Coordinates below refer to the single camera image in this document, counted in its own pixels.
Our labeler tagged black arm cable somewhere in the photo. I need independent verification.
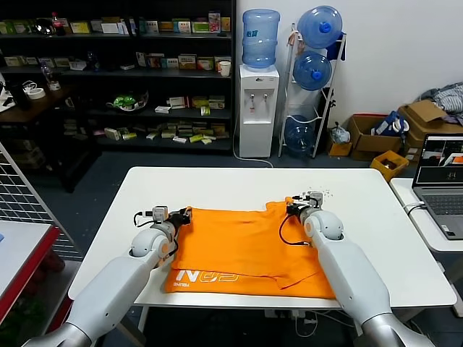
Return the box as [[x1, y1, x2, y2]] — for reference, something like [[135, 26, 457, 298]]
[[133, 210, 180, 262], [279, 214, 313, 247]]

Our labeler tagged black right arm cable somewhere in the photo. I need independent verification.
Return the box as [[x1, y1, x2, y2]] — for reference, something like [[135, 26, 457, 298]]
[[279, 214, 313, 247]]

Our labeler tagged small yellow cardboard box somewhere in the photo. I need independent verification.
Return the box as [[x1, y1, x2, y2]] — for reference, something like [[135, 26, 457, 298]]
[[327, 141, 353, 157]]

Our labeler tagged blue bag with white handles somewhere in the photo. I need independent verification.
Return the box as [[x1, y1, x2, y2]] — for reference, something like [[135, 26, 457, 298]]
[[372, 110, 410, 138]]

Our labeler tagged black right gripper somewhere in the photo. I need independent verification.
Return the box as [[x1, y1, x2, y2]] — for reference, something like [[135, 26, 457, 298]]
[[284, 202, 311, 218]]

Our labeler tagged yellow white medicine box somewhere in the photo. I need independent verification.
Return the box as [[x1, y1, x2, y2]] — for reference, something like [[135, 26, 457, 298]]
[[178, 53, 197, 70]]

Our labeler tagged open brown cardboard box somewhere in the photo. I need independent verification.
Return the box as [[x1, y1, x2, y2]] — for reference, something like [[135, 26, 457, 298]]
[[347, 113, 402, 162]]

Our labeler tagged white table with red edge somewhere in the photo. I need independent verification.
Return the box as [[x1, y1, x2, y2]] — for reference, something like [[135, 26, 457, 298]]
[[0, 220, 75, 347]]

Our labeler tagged dark wooden desk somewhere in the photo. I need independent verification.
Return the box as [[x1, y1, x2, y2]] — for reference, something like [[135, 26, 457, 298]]
[[0, 85, 91, 194]]

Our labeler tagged black cup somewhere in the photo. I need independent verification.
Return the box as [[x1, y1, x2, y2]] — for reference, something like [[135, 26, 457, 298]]
[[9, 85, 32, 111]]

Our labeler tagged black shelf unit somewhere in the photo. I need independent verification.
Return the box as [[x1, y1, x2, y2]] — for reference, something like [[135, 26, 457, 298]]
[[0, 0, 237, 157]]

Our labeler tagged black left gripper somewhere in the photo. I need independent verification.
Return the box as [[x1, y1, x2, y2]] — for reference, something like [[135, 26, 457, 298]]
[[166, 206, 194, 228]]

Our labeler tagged grey plastic bag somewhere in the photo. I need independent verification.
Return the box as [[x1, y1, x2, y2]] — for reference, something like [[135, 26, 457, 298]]
[[329, 122, 352, 145]]

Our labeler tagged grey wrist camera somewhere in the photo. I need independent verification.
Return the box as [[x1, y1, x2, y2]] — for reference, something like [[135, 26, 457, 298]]
[[294, 190, 324, 210], [140, 205, 169, 222]]

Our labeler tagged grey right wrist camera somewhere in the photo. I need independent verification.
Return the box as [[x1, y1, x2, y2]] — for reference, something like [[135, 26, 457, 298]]
[[294, 190, 324, 210]]

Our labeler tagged large brown cardboard box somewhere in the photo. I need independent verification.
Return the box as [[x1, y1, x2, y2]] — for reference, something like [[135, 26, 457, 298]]
[[396, 100, 463, 160]]

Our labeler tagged cola bottle red cap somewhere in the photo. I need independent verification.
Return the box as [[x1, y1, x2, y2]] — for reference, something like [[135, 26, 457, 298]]
[[51, 12, 67, 37]]

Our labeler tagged white water dispenser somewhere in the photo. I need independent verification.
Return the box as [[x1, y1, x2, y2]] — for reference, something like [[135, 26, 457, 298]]
[[238, 64, 281, 159]]

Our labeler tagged blue water jug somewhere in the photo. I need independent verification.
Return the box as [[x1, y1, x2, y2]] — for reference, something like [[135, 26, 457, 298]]
[[292, 50, 333, 91], [297, 5, 344, 50], [284, 114, 316, 156]]

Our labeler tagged orange t-shirt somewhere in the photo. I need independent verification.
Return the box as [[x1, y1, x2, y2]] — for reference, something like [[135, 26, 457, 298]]
[[165, 197, 337, 300]]

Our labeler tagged upright blue water bottle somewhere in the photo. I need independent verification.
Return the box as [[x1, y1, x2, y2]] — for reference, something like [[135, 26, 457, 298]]
[[241, 9, 281, 70]]

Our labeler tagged grey laptop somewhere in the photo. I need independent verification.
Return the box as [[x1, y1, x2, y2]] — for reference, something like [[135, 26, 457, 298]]
[[412, 133, 463, 241]]

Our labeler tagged white power strip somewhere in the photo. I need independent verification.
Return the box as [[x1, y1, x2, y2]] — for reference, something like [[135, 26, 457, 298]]
[[263, 309, 301, 319]]

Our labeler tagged white metal jug rack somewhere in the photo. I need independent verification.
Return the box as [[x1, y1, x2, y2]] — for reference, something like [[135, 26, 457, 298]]
[[277, 22, 347, 160]]

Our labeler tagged yellow plastic bin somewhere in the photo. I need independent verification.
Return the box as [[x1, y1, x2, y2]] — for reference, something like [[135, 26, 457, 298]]
[[369, 150, 409, 183]]

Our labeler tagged clear plastic water bottle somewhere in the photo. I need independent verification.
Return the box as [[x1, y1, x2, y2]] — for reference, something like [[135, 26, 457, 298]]
[[39, 63, 54, 87]]

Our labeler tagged pile of grey clothes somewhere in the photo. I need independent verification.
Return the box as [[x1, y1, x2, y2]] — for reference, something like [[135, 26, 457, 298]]
[[417, 82, 463, 127]]

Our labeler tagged red white medicine box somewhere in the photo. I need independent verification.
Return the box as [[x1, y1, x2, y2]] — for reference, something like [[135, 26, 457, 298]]
[[167, 96, 190, 110]]

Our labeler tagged green and white bag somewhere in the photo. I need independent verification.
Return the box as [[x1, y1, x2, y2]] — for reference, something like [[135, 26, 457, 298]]
[[106, 92, 149, 115]]

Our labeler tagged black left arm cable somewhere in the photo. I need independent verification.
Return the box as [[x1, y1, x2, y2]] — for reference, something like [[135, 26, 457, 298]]
[[133, 210, 180, 262]]

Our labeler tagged white dispenser hose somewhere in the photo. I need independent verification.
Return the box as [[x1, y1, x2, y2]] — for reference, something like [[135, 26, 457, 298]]
[[231, 122, 274, 169]]

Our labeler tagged white wire grid panel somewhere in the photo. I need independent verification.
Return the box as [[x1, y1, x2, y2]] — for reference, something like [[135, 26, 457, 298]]
[[0, 142, 75, 245]]

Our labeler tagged small white side table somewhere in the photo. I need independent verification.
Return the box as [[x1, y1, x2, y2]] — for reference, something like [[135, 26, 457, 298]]
[[388, 177, 463, 253]]

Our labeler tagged shiny glass bowl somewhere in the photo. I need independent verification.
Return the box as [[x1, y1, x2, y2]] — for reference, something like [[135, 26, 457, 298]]
[[34, 19, 57, 36]]

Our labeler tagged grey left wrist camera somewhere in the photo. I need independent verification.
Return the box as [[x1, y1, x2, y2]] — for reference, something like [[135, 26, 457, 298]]
[[140, 205, 169, 222]]

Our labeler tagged white power cord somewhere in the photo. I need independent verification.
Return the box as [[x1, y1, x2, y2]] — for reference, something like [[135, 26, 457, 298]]
[[293, 312, 320, 339]]

